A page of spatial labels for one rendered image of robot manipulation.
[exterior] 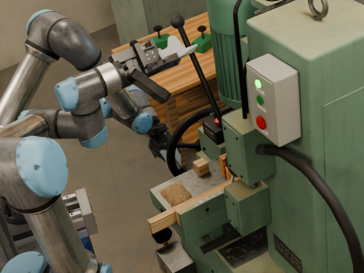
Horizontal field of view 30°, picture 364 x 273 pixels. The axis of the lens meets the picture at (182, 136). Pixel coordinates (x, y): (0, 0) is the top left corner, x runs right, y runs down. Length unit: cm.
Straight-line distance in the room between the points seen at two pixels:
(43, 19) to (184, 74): 122
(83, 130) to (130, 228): 158
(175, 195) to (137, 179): 155
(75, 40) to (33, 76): 19
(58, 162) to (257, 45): 48
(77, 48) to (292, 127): 86
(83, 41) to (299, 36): 86
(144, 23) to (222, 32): 240
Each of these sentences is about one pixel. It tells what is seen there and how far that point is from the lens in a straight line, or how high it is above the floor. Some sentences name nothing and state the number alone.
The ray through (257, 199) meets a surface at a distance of 168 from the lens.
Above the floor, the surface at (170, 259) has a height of 62.
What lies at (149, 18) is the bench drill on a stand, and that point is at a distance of 399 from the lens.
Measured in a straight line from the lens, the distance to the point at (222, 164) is 196.
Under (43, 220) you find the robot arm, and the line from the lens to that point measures 142.
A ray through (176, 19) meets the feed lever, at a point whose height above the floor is 144.
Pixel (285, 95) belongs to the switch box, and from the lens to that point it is 134.
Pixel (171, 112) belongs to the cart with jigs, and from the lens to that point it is 318.
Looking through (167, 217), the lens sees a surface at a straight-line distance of 185.
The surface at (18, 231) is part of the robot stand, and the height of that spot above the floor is 82.
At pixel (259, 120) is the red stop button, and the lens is 140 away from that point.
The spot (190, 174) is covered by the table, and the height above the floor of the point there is 90.
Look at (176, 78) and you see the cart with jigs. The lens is 319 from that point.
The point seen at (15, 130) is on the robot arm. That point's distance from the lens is 157.
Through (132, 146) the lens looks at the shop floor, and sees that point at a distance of 371.
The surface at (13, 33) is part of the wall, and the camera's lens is 474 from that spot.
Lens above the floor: 219
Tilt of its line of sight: 36 degrees down
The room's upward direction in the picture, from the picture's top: 10 degrees counter-clockwise
